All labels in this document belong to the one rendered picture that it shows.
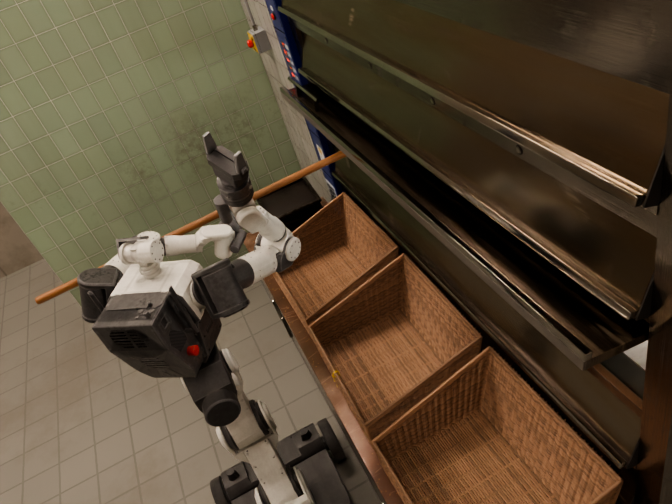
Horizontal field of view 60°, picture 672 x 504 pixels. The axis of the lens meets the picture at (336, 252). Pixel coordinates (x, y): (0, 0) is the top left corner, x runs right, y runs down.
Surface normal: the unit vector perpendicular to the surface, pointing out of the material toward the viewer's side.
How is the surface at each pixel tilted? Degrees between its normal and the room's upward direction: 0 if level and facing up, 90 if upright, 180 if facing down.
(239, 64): 90
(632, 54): 90
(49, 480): 0
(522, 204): 70
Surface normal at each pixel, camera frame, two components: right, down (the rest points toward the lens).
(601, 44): -0.88, 0.44
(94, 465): -0.27, -0.75
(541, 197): -0.92, 0.16
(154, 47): 0.39, 0.49
